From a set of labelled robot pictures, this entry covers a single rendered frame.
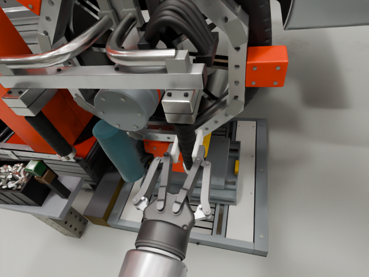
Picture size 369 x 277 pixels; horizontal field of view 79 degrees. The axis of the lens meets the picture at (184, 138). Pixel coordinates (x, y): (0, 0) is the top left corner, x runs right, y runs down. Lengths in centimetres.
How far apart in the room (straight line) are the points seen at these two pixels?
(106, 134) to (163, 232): 41
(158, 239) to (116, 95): 31
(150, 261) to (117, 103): 33
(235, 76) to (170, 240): 40
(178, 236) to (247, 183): 96
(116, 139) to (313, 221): 102
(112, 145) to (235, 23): 46
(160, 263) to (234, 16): 45
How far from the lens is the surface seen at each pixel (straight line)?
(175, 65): 35
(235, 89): 60
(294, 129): 166
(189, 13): 42
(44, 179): 89
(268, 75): 57
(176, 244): 33
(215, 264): 119
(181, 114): 37
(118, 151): 72
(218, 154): 118
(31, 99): 56
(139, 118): 52
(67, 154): 65
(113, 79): 41
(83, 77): 44
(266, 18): 61
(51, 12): 67
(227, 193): 115
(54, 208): 101
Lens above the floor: 117
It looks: 47 degrees down
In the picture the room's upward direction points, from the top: 13 degrees counter-clockwise
